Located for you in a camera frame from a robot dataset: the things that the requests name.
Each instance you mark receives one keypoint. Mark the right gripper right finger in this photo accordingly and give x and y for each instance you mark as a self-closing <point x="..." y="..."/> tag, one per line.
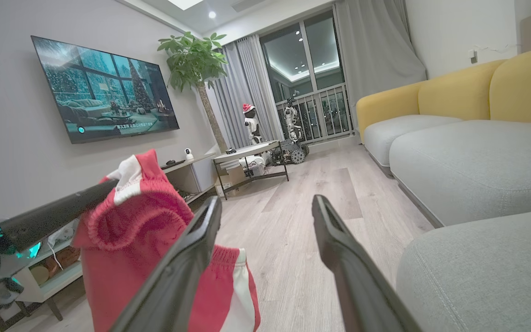
<point x="353" y="276"/>

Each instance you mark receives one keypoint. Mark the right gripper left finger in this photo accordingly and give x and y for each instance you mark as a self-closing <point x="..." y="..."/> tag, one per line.
<point x="178" y="276"/>

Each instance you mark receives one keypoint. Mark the red and white shorts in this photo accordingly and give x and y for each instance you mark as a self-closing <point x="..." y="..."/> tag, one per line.
<point x="127" y="258"/>

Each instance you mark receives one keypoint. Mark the white low television cabinet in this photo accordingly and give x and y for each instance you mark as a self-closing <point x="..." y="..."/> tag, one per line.
<point x="201" y="177"/>

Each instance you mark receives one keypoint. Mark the black remote control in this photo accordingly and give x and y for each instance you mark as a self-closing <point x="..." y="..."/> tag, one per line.
<point x="173" y="163"/>

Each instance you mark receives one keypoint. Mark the brown cardboard box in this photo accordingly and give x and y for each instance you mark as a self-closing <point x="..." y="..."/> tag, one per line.
<point x="237" y="176"/>

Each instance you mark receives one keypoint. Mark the white black-framed coffee table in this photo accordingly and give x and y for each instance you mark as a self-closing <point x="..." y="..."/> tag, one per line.
<point x="247" y="151"/>

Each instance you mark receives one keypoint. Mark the grey and yellow sofa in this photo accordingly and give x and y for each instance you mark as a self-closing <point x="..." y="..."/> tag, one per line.
<point x="477" y="175"/>

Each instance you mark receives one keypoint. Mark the white robot with santa hat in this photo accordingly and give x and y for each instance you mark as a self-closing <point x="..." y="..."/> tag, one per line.
<point x="251" y="127"/>

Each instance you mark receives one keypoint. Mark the white robot on wheeled base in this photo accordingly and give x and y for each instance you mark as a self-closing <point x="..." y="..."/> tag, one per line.
<point x="292" y="120"/>

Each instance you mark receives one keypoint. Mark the grey pleated window curtain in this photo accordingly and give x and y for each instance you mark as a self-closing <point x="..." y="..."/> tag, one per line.
<point x="247" y="83"/>
<point x="371" y="46"/>

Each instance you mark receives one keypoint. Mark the tall green potted tree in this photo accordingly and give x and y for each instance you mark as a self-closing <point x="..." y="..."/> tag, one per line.
<point x="191" y="60"/>

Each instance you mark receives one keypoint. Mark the glass balcony sliding door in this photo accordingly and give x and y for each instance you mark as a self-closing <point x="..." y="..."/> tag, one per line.
<point x="293" y="55"/>

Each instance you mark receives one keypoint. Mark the rectangular ceiling light panel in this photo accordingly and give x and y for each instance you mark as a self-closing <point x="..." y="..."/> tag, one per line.
<point x="185" y="3"/>

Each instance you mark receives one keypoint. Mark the small white home camera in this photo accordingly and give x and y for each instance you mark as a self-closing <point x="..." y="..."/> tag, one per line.
<point x="189" y="154"/>

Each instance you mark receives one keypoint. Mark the wall-mounted flat television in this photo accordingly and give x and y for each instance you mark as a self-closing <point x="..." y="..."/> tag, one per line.
<point x="104" y="90"/>

